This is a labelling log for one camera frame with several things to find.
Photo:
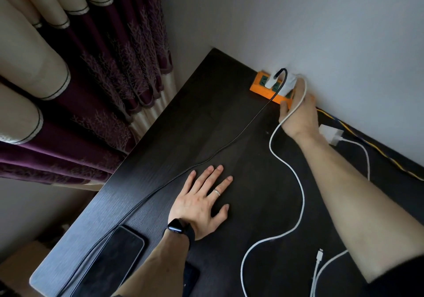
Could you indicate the person's right hand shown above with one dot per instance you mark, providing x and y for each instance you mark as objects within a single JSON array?
[{"x": 303, "y": 119}]

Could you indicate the person's left hand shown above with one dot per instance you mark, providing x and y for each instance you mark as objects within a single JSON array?
[{"x": 195, "y": 207}]

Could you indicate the person's left thumb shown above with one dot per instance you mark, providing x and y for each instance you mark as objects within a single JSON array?
[{"x": 221, "y": 213}]

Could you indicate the person's right thumb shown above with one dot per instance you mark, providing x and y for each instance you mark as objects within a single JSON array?
[{"x": 284, "y": 111}]

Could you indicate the person's left middle finger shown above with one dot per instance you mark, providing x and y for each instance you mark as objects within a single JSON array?
[{"x": 213, "y": 178}]

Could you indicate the person's left little finger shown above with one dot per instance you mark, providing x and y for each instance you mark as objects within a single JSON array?
[{"x": 188, "y": 181}]

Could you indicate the white charger adapter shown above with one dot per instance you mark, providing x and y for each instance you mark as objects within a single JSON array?
[
  {"x": 291, "y": 81},
  {"x": 271, "y": 79},
  {"x": 331, "y": 134}
]

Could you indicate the person's left forearm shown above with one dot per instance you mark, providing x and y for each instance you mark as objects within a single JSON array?
[{"x": 155, "y": 267}]

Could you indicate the person's right forearm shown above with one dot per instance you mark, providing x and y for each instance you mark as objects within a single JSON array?
[{"x": 357, "y": 207}]

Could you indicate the orange power strip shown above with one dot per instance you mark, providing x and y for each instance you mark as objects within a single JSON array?
[{"x": 260, "y": 88}]

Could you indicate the black smartwatch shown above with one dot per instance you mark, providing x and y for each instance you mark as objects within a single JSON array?
[{"x": 177, "y": 226}]

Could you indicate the small dark smartphone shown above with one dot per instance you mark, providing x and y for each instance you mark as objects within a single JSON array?
[{"x": 190, "y": 280}]

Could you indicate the large black smartphone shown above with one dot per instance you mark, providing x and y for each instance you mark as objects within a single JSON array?
[{"x": 111, "y": 263}]

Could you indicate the purple and beige curtain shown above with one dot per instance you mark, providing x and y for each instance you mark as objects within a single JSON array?
[{"x": 82, "y": 74}]

